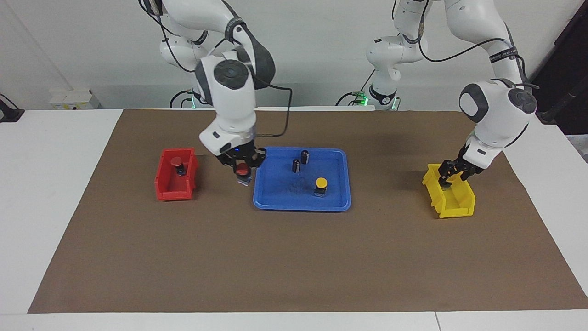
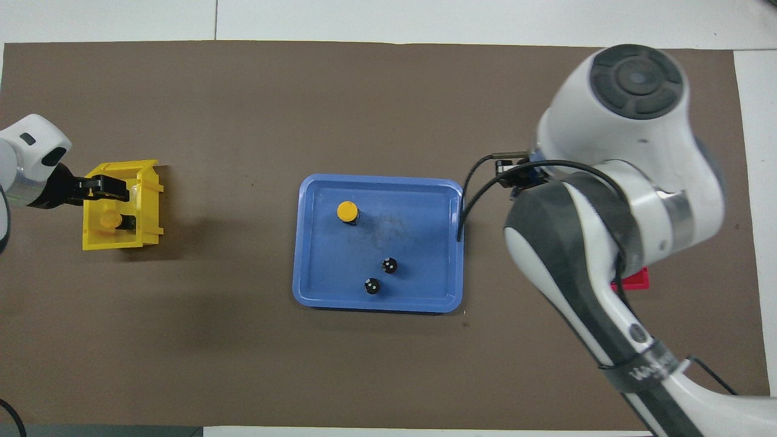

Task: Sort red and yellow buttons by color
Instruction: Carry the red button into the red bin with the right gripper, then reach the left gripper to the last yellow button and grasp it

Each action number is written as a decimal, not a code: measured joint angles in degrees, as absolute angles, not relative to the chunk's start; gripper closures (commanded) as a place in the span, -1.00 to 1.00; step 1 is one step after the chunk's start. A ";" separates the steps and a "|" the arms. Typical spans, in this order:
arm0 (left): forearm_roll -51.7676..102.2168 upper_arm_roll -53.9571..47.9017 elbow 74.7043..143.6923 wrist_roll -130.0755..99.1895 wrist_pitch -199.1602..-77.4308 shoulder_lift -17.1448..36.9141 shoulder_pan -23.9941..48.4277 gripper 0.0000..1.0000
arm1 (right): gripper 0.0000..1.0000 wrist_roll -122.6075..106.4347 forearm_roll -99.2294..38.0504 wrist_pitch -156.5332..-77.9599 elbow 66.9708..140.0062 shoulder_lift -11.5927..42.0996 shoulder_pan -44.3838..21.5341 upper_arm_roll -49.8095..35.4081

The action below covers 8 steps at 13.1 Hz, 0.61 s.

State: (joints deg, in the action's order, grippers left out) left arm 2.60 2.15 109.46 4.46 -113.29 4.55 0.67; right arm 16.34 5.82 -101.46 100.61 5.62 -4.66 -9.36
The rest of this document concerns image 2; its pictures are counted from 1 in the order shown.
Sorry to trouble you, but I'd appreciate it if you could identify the black cable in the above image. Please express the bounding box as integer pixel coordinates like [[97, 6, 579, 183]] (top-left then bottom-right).
[[0, 398, 28, 437], [686, 355, 739, 396], [456, 151, 630, 287], [0, 184, 12, 254]]

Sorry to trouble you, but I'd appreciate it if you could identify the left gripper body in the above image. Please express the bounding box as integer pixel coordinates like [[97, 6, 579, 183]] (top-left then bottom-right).
[[27, 163, 86, 211]]

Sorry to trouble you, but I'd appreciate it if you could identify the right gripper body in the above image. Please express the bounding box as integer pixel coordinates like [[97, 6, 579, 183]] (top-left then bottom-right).
[[497, 159, 551, 198]]

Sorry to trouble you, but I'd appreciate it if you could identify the yellow plastic bin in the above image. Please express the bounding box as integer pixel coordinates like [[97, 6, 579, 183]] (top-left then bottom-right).
[[82, 159, 165, 252]]

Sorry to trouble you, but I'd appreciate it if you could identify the blue plastic tray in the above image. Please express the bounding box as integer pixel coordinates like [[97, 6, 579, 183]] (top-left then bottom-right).
[[292, 174, 466, 314]]

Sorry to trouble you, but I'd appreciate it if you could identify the red plastic bin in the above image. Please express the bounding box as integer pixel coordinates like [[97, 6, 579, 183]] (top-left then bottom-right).
[[609, 266, 651, 291]]

